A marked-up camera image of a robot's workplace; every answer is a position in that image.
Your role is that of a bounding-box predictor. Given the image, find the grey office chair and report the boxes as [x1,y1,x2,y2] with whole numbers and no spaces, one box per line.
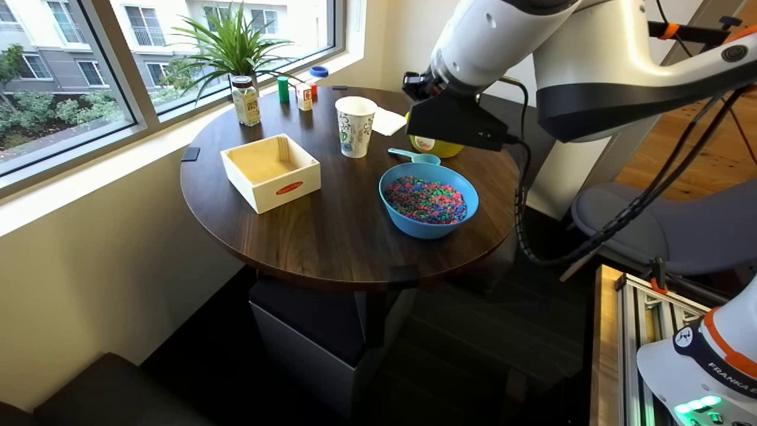
[558,180,757,283]

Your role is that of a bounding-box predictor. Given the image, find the printed paper cup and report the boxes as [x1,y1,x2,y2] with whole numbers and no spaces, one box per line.
[334,95,378,161]

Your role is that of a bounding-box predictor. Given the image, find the blue plastic bowl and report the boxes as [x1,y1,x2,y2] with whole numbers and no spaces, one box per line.
[377,161,482,241]

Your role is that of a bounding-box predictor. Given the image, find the light wooden box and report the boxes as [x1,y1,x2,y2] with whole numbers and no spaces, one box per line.
[217,132,325,215]

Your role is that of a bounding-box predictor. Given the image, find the colourful beads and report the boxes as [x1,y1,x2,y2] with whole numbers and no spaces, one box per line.
[386,176,469,227]

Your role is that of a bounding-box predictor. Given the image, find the black cable guide rod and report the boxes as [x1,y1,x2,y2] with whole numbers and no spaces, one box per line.
[646,14,748,48]

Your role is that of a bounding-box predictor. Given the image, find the yellow plastic bowl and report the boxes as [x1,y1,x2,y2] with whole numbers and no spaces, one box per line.
[408,132,469,161]

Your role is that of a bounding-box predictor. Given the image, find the white robot base orange ring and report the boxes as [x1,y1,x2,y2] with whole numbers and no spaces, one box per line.
[636,274,757,426]

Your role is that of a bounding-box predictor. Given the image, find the aluminium rail cart frame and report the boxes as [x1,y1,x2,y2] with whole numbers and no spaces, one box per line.
[589,262,718,426]

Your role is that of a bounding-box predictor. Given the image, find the grey window frame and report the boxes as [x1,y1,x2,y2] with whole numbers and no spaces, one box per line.
[0,0,350,192]

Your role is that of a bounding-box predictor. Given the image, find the white paper napkin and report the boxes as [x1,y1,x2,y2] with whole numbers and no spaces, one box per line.
[369,103,410,137]

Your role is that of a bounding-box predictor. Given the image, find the green potted plant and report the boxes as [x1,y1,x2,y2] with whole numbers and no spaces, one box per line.
[168,2,291,90]

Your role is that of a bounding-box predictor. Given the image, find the teal measuring cup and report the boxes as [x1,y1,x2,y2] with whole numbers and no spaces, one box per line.
[386,147,443,167]

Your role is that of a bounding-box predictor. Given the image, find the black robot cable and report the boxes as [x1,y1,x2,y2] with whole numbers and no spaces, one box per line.
[494,76,748,268]

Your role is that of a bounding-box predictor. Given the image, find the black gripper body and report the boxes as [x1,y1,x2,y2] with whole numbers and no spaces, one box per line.
[404,93,512,154]

